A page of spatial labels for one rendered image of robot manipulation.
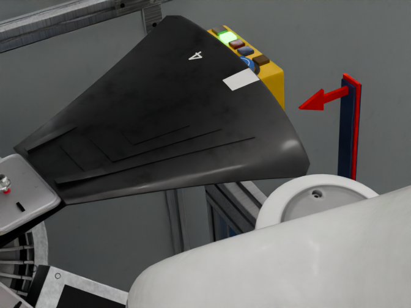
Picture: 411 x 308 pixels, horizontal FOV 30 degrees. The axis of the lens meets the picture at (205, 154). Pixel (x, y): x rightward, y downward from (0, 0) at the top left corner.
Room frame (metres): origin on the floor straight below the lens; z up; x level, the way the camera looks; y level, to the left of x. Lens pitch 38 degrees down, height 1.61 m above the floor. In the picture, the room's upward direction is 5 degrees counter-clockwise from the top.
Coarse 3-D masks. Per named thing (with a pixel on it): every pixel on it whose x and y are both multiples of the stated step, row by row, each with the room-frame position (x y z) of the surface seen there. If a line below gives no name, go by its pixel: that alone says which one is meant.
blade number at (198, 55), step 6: (198, 48) 0.66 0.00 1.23; (186, 54) 0.66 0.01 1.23; (192, 54) 0.66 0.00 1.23; (198, 54) 0.65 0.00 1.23; (204, 54) 0.65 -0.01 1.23; (210, 54) 0.65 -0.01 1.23; (186, 60) 0.65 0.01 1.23; (192, 60) 0.65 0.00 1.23; (198, 60) 0.65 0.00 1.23; (204, 60) 0.65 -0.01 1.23; (192, 66) 0.64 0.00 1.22
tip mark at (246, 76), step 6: (240, 72) 0.63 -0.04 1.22; (246, 72) 0.63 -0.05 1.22; (252, 72) 0.63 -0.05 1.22; (228, 78) 0.62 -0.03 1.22; (234, 78) 0.62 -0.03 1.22; (240, 78) 0.62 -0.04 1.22; (246, 78) 0.62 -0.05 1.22; (252, 78) 0.63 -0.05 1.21; (258, 78) 0.63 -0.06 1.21; (228, 84) 0.62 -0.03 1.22; (234, 84) 0.62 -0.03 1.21; (240, 84) 0.62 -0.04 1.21; (246, 84) 0.62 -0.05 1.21
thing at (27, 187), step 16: (0, 160) 0.55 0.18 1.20; (16, 160) 0.55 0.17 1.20; (16, 176) 0.52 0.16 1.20; (32, 176) 0.52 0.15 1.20; (0, 192) 0.50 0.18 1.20; (16, 192) 0.50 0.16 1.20; (32, 192) 0.50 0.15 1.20; (48, 192) 0.50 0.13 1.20; (0, 208) 0.48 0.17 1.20; (16, 208) 0.48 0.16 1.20; (32, 208) 0.48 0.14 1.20; (48, 208) 0.48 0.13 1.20; (0, 224) 0.46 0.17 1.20; (16, 224) 0.46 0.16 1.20
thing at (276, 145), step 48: (144, 48) 0.67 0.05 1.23; (192, 48) 0.66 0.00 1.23; (96, 96) 0.61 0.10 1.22; (144, 96) 0.60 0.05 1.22; (192, 96) 0.60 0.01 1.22; (240, 96) 0.60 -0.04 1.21; (48, 144) 0.55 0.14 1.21; (96, 144) 0.54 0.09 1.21; (144, 144) 0.54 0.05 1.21; (192, 144) 0.54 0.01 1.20; (240, 144) 0.55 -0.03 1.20; (288, 144) 0.55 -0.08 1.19; (96, 192) 0.49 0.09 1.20; (144, 192) 0.49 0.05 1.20
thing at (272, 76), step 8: (232, 32) 0.98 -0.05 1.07; (232, 48) 0.93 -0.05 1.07; (248, 56) 0.91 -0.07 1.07; (256, 64) 0.88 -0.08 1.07; (272, 64) 0.88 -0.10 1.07; (256, 72) 0.86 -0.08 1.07; (264, 72) 0.86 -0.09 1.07; (272, 72) 0.86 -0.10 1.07; (280, 72) 0.86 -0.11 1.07; (264, 80) 0.85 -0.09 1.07; (272, 80) 0.86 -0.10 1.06; (280, 80) 0.86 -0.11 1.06; (272, 88) 0.86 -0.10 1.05; (280, 88) 0.86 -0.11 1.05; (280, 96) 0.86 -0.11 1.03; (280, 104) 0.86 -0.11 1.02
